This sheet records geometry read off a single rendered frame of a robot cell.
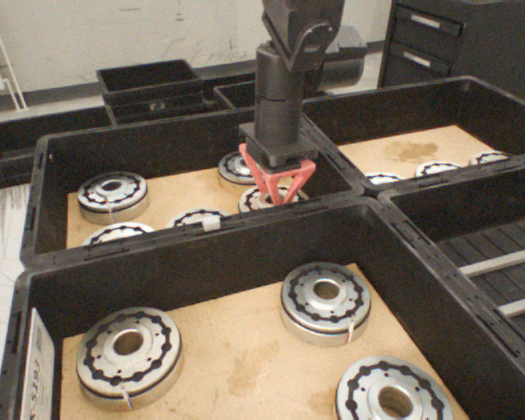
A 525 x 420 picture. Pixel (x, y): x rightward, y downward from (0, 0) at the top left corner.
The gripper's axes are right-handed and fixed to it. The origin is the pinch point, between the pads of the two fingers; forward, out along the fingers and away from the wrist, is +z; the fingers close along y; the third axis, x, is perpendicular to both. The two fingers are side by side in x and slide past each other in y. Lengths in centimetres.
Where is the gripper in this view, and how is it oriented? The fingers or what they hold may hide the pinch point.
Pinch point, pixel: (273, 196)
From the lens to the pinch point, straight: 58.4
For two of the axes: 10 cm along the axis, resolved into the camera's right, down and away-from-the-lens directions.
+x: -9.0, 2.3, -3.7
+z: -0.3, 8.2, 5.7
